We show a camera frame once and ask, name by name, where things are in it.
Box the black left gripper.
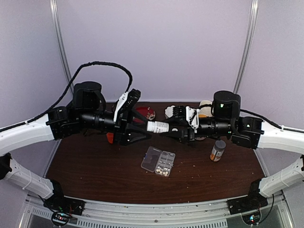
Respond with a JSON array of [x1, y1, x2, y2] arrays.
[[78, 108, 152, 146]]

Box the small white pill bottle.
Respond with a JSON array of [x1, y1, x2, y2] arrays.
[[146, 121, 170, 133]]

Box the orange pill bottle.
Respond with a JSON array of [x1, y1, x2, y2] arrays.
[[106, 133, 114, 144]]

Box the clear plastic pill organizer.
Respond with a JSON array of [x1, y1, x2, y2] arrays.
[[141, 146, 175, 173]]

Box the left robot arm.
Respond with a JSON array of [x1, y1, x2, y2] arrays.
[[0, 81, 151, 211]]

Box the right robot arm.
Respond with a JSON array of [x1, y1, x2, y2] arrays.
[[160, 90, 304, 210]]

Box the white pills in organizer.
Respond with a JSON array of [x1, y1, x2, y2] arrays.
[[155, 160, 173, 177]]

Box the red floral plate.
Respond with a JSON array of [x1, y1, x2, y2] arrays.
[[135, 106, 156, 121]]

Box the white scalloped bowl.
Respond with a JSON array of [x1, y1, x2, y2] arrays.
[[164, 105, 175, 119]]

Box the cream textured mug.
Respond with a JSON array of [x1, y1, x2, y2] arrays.
[[199, 100, 214, 114]]

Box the amber bottle grey cap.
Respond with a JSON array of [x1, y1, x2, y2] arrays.
[[210, 140, 226, 162]]

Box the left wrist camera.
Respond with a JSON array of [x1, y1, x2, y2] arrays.
[[113, 89, 141, 123]]

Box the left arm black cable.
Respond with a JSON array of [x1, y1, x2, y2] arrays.
[[26, 61, 133, 124]]

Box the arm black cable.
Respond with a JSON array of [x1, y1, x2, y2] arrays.
[[26, 61, 133, 124], [239, 109, 304, 221]]

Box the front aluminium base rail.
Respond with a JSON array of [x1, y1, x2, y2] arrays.
[[19, 187, 296, 228]]

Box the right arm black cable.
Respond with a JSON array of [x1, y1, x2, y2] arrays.
[[239, 109, 304, 221]]

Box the right aluminium frame post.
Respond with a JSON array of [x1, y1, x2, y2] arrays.
[[233, 0, 259, 94]]

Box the aluminium frame post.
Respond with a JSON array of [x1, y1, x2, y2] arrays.
[[49, 0, 72, 83], [233, 0, 259, 94]]

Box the left aluminium frame post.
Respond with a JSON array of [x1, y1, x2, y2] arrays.
[[49, 0, 72, 83]]

